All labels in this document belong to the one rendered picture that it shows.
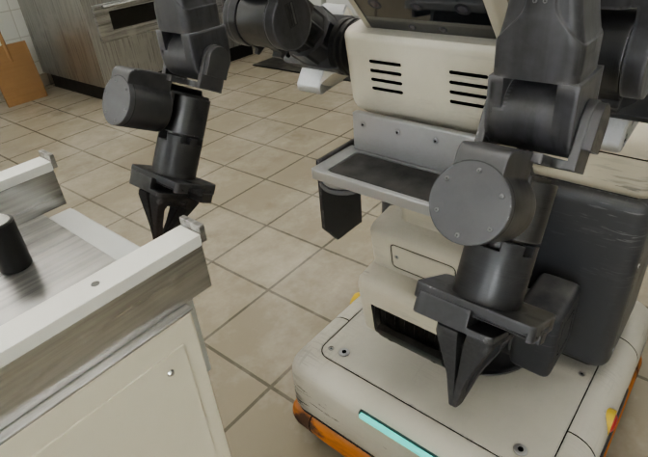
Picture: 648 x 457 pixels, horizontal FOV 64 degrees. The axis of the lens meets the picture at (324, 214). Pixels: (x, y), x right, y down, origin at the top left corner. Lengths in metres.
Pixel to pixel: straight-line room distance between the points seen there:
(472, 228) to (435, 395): 0.79
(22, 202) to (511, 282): 0.56
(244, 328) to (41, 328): 1.31
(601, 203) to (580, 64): 0.61
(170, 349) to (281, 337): 1.16
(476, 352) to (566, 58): 0.23
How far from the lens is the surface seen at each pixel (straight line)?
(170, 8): 0.67
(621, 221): 1.00
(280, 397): 1.50
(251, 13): 0.75
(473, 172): 0.36
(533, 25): 0.40
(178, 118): 0.68
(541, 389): 1.18
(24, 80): 4.59
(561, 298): 1.00
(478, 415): 1.11
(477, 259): 0.43
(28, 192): 0.72
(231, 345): 1.66
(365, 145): 0.79
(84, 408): 0.48
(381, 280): 0.91
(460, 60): 0.68
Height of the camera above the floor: 1.15
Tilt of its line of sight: 31 degrees down
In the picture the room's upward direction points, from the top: 5 degrees counter-clockwise
